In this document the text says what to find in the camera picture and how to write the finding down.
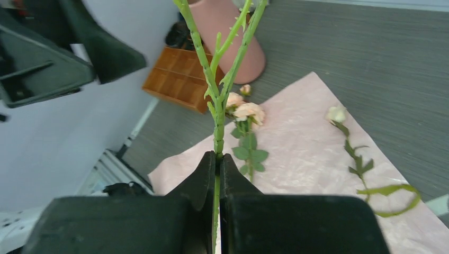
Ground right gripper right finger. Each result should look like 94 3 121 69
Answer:
220 154 390 253

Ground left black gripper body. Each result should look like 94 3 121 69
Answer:
1 1 147 108

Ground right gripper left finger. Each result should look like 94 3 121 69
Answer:
22 151 216 253

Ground peach rose stem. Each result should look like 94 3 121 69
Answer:
226 84 269 182

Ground pink rose stem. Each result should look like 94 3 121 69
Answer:
174 1 268 253

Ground small bud thin stem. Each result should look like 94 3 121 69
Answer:
325 105 421 218

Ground cream printed ribbon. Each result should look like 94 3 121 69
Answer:
425 194 448 217

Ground pink cylindrical vase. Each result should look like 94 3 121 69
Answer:
187 0 266 85

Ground orange compartment tray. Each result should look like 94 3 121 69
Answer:
142 47 210 114

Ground black cable bundle in tray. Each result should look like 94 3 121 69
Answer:
165 21 195 51

